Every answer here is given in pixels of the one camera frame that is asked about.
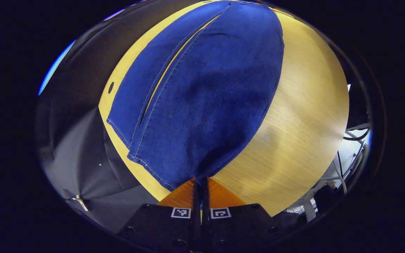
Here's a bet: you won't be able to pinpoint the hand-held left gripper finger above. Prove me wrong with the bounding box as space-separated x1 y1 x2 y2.
202 177 287 252
116 177 202 252

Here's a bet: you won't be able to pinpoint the blue denim jeans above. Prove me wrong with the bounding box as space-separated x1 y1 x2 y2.
106 0 285 192

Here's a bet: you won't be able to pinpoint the tangle of cables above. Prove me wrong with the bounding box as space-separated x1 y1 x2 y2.
315 121 372 197

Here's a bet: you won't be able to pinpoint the white metal clip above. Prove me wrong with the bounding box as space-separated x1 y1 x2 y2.
72 195 89 212

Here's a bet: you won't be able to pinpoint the white table leg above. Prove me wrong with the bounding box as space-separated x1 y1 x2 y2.
303 199 317 222

